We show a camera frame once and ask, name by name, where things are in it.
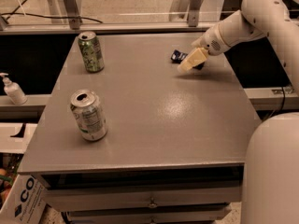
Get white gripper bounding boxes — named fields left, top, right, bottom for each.
left=178, top=24, right=231, bottom=73

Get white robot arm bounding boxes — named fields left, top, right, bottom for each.
left=178, top=0, right=299, bottom=224

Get blue rxbar wrapper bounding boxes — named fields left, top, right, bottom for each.
left=170, top=49, right=204, bottom=70

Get grey drawer cabinet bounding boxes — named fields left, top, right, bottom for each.
left=19, top=34, right=260, bottom=224

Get white green soda can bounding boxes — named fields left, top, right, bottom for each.
left=70, top=89, right=107, bottom=141

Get white pump lotion bottle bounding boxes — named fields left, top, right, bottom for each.
left=0, top=73, right=27, bottom=105

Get white flat box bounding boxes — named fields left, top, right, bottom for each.
left=0, top=122, right=36, bottom=154

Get white cardboard box blue letters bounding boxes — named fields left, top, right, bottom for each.
left=0, top=175, right=46, bottom=224

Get right metal frame post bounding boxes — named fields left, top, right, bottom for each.
left=187, top=0, right=202, bottom=27

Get metal frame post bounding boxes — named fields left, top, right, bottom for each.
left=63, top=0, right=82, bottom=30
left=187, top=0, right=202, bottom=27

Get left metal frame post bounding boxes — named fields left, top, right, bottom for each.
left=63, top=0, right=82, bottom=30

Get black cable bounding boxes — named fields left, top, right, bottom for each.
left=0, top=0, right=104, bottom=25

